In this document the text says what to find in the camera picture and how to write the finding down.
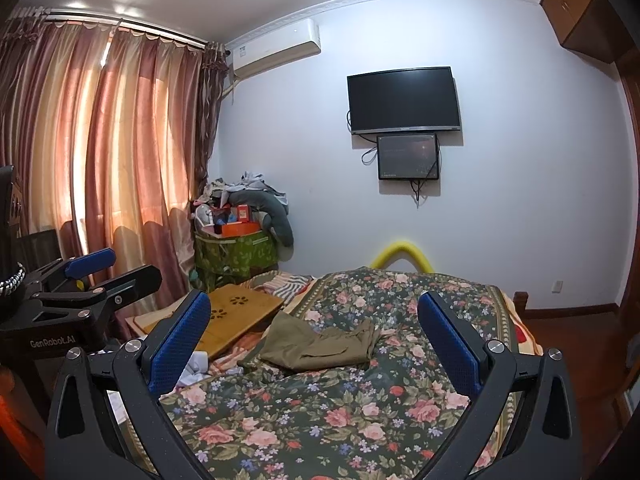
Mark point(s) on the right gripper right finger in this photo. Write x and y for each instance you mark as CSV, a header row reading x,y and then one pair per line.
x,y
543,440

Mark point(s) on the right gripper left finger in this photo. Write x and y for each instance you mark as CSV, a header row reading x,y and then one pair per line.
x,y
83,440

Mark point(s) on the olive khaki pants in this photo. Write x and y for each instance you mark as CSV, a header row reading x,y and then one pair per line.
x,y
292,345

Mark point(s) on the colourful fleece blanket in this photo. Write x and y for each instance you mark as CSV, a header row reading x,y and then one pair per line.
x,y
522,324

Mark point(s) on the floral bedspread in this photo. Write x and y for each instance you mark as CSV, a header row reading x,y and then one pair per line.
x,y
381,420

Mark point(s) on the wooden lap desk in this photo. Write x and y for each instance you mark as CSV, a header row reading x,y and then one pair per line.
x,y
221,318

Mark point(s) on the green storage bag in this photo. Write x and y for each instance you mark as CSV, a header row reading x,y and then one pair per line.
x,y
222,261

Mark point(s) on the pink curtain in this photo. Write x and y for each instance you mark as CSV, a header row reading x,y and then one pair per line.
x,y
110,131

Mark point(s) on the grey clothes pile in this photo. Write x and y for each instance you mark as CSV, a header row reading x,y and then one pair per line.
x,y
250,199

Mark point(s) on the orange box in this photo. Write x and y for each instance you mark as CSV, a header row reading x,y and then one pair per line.
x,y
239,229

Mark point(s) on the yellow foam tube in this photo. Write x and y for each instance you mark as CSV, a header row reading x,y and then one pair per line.
x,y
403,250

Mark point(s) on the striped cloth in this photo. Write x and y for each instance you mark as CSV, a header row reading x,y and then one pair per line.
x,y
283,285

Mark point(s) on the white air conditioner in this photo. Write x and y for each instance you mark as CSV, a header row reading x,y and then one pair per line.
x,y
256,54

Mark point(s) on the wooden wardrobe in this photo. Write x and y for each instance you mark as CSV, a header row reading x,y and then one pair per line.
x,y
589,27

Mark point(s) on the small wall monitor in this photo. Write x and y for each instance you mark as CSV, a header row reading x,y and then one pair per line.
x,y
408,157

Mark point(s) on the black wall television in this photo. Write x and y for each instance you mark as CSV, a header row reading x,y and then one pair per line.
x,y
392,101

